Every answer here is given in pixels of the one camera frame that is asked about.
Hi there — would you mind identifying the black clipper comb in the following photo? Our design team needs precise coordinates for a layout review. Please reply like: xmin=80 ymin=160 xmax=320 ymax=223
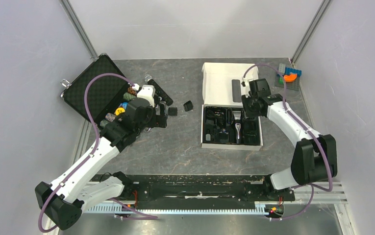
xmin=168 ymin=107 xmax=178 ymax=116
xmin=183 ymin=100 xmax=194 ymax=112

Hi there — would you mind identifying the white clipper kit box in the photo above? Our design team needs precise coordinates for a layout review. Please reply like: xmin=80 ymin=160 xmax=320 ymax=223
xmin=200 ymin=62 xmax=263 ymax=151

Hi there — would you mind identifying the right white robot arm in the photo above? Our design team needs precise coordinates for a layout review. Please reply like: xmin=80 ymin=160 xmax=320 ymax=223
xmin=241 ymin=78 xmax=338 ymax=200

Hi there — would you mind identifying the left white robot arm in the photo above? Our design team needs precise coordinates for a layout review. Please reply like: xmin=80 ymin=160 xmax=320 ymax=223
xmin=35 ymin=98 xmax=155 ymax=233

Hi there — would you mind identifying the silver hair clipper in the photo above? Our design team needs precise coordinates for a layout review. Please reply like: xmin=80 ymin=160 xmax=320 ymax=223
xmin=232 ymin=111 xmax=242 ymax=144

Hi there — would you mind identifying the black microphone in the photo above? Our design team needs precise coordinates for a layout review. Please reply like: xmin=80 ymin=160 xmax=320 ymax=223
xmin=145 ymin=74 xmax=174 ymax=106

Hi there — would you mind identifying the green chip stack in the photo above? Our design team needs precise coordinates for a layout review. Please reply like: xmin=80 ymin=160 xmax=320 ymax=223
xmin=123 ymin=93 xmax=137 ymax=102

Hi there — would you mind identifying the yellow dealer button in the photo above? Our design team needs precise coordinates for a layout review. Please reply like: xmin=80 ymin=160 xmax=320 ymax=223
xmin=114 ymin=107 xmax=125 ymax=116

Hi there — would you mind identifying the orange brown chip stack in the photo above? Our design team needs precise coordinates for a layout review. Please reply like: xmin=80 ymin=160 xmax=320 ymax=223
xmin=127 ymin=87 xmax=138 ymax=96

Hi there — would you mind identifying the grey toy brick baseplate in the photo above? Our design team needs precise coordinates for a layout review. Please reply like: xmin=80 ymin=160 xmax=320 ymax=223
xmin=275 ymin=75 xmax=300 ymax=91

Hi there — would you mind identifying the orange curved toy piece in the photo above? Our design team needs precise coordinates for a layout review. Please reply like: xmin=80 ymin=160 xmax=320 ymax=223
xmin=283 ymin=73 xmax=298 ymax=82

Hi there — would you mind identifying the grey toy brick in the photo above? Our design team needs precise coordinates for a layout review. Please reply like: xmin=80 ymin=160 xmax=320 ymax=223
xmin=277 ymin=63 xmax=286 ymax=76

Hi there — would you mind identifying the blue toy brick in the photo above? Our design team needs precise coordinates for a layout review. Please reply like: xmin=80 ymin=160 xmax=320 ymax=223
xmin=284 ymin=67 xmax=302 ymax=77

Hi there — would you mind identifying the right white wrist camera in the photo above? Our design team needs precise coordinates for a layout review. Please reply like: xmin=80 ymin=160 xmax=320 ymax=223
xmin=241 ymin=78 xmax=250 ymax=97

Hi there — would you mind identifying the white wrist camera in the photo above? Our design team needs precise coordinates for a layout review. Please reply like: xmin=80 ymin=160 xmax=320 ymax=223
xmin=241 ymin=78 xmax=250 ymax=97
xmin=137 ymin=85 xmax=155 ymax=108

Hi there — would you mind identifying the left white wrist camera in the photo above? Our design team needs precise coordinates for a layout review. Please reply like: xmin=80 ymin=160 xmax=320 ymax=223
xmin=137 ymin=85 xmax=155 ymax=108

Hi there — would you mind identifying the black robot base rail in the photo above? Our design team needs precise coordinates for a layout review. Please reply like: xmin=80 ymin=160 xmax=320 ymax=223
xmin=90 ymin=173 xmax=297 ymax=203

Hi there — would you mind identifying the white cable duct strip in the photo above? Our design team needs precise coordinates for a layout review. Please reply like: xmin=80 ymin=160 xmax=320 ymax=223
xmin=85 ymin=202 xmax=269 ymax=215

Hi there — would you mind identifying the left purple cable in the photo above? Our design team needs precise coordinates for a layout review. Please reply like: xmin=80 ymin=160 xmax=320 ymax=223
xmin=38 ymin=72 xmax=159 ymax=233

